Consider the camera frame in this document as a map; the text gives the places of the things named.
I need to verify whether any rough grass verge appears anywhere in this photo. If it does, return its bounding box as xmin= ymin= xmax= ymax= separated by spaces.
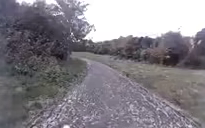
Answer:
xmin=0 ymin=56 xmax=88 ymax=128

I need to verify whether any row of bushes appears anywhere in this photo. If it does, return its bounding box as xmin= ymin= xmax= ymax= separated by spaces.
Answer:
xmin=71 ymin=22 xmax=205 ymax=70

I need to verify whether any group of dark trees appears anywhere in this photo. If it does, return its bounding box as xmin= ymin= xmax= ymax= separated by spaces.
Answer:
xmin=0 ymin=0 xmax=96 ymax=78

